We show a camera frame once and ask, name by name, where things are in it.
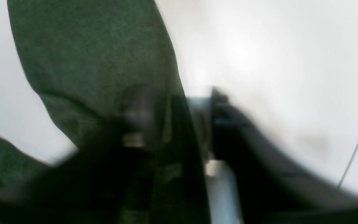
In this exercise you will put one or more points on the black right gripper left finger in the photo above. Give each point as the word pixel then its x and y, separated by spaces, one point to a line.
pixel 114 164

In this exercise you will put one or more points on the dark green t-shirt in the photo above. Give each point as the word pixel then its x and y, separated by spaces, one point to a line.
pixel 81 57

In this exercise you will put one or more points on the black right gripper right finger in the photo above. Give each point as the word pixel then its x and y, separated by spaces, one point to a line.
pixel 272 187

